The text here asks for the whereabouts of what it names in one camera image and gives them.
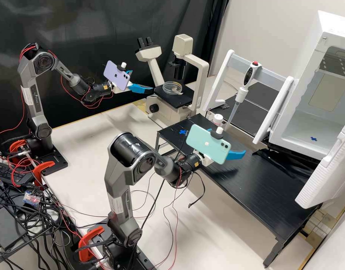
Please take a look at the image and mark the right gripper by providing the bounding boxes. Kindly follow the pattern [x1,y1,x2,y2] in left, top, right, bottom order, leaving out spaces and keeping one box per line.
[193,128,247,167]

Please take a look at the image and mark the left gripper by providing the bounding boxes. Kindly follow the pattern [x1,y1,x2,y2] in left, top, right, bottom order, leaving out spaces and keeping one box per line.
[113,70,154,95]

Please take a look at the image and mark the petri dish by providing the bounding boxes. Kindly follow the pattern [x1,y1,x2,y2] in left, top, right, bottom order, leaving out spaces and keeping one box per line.
[162,81,185,95]

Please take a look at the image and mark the cream microscope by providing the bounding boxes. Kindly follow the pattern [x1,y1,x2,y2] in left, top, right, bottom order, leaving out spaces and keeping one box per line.
[135,33,210,126]

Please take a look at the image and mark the black platform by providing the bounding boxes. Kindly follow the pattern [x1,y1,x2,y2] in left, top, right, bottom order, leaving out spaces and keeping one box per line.
[205,81,288,141]
[155,114,323,268]

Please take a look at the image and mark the pipette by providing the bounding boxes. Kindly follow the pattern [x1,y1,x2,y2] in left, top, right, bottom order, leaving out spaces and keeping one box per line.
[223,60,263,132]

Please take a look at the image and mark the white pipette stand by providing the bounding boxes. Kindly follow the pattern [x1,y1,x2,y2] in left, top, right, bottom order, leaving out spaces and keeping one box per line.
[202,49,295,145]

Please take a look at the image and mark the incubator door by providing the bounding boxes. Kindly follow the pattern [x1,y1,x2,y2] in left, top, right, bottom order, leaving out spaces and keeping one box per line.
[295,114,345,210]

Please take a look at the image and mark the white incubator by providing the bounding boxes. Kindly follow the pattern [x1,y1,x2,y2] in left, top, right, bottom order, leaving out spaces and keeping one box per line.
[269,10,345,161]

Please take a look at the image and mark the red clamp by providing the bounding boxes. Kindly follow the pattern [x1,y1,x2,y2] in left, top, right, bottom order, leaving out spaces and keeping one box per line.
[31,160,56,187]
[78,226,106,263]
[9,139,30,161]

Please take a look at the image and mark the right wrist camera phone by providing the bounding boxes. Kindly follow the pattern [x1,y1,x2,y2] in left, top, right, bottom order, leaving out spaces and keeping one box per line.
[186,124,232,165]

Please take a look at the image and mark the wrist camera phone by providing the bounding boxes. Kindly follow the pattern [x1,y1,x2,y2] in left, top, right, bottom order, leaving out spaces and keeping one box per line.
[186,124,232,165]
[103,60,133,92]

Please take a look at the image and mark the left wrist camera phone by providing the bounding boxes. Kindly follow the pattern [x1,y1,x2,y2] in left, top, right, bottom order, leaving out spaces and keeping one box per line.
[103,60,133,92]

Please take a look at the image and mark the black cable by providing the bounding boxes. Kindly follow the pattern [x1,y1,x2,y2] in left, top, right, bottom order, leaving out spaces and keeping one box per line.
[140,133,190,231]
[188,171,206,209]

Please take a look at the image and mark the red wire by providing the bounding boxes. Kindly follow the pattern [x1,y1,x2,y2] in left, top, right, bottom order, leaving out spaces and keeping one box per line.
[161,185,181,270]
[0,84,28,140]

